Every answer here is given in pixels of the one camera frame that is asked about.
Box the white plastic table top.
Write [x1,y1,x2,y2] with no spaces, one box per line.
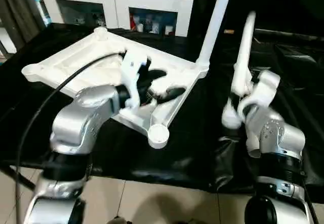
[21,27,211,150]

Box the black mat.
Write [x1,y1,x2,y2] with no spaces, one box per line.
[0,22,324,202]

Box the blue patterned strip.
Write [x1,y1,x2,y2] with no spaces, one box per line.
[37,0,53,25]

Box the dark metal rod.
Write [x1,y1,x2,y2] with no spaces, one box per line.
[254,28,324,46]

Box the black backdrop cloth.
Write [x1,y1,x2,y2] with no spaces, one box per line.
[188,0,324,36]

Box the grey curtain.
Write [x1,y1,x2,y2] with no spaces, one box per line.
[0,0,46,55]

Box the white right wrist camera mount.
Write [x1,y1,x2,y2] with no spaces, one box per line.
[237,70,281,120]

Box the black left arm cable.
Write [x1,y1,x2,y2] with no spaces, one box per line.
[14,52,128,224]

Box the black table frame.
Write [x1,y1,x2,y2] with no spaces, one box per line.
[7,166,36,190]

